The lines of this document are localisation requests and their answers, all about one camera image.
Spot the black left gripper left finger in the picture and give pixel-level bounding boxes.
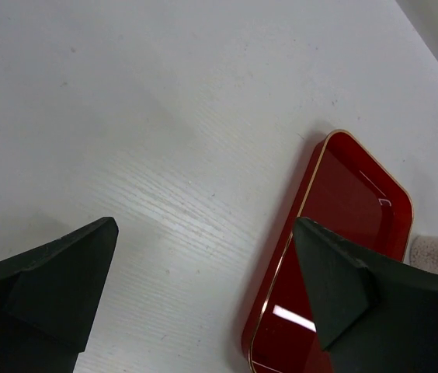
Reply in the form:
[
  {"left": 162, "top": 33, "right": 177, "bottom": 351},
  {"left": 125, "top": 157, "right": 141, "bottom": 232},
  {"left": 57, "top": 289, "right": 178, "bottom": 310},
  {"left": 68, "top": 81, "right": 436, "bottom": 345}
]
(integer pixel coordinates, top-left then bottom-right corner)
[{"left": 0, "top": 217, "right": 118, "bottom": 372}]

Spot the red rectangular tray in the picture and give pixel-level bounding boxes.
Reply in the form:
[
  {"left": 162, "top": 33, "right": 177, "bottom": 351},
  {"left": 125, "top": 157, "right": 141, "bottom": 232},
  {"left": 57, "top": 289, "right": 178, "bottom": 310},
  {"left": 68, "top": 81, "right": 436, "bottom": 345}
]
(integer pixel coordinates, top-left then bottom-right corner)
[{"left": 241, "top": 130, "right": 413, "bottom": 372}]

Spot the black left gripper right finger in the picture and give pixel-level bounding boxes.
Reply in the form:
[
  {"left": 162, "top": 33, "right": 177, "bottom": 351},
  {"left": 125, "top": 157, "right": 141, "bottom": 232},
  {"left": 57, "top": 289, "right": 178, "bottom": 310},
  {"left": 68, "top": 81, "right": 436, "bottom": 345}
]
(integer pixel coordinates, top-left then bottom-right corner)
[{"left": 293, "top": 218, "right": 438, "bottom": 372}]

